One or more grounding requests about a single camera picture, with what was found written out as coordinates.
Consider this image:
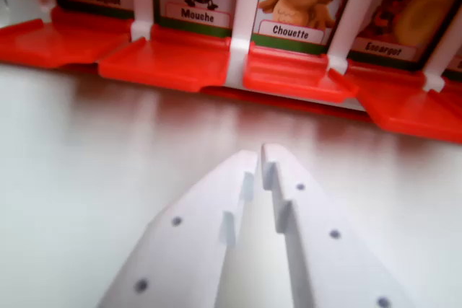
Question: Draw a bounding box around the red flap below fly card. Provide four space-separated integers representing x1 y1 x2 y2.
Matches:
97 25 232 93

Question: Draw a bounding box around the fly picture card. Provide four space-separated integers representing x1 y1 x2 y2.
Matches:
151 0 242 39

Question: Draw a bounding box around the red flap below owl card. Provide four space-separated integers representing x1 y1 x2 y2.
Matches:
242 43 360 105

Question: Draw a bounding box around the owl picture card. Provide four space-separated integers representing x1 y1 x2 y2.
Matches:
250 0 359 56

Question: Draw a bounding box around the red flap below spider card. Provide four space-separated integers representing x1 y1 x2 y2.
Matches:
0 6 135 70

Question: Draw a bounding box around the red flap below snail card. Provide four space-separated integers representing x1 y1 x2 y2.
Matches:
342 61 462 144

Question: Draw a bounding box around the snail picture card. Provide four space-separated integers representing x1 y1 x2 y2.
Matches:
345 0 462 71

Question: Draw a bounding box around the red flap beside snail flap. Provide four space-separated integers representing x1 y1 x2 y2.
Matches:
442 76 462 113

